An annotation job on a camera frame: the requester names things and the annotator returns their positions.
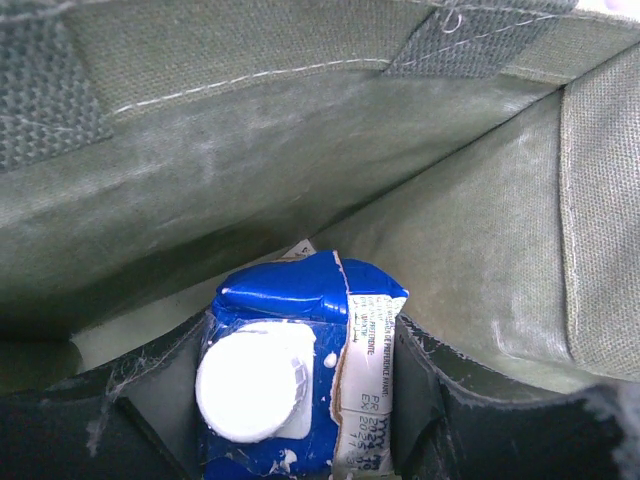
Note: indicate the blue juice carton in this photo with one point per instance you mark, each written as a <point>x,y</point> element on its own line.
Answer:
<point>295,376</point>

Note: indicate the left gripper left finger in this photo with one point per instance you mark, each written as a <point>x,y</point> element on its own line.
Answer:
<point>131,418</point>

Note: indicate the green canvas bag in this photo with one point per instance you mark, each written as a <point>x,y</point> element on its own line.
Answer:
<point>485,153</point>

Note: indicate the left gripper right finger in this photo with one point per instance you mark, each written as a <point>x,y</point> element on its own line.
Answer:
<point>454,418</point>

